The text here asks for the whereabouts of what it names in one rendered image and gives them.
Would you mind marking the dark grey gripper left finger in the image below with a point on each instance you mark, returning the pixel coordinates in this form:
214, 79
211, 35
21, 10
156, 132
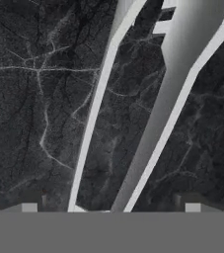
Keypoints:
31, 199

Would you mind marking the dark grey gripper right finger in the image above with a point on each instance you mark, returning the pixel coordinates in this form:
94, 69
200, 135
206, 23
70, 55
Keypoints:
192, 198

